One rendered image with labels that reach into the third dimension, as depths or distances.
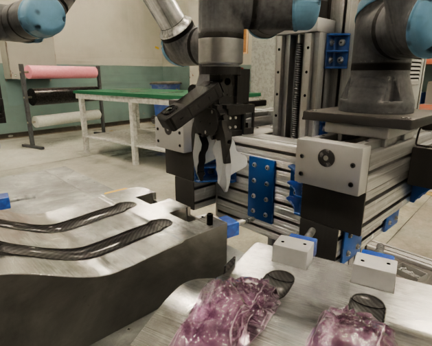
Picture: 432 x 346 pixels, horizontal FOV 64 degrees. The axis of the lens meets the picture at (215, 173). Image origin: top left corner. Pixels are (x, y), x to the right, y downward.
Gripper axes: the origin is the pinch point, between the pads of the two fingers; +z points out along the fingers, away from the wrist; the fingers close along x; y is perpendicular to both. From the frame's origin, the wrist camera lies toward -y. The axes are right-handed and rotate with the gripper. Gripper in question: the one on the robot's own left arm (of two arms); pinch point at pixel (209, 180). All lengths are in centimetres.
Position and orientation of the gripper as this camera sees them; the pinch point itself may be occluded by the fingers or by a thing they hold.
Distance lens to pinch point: 63.0
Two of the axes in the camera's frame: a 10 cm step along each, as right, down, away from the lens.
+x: -5.7, -2.3, 7.9
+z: -0.1, 9.6, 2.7
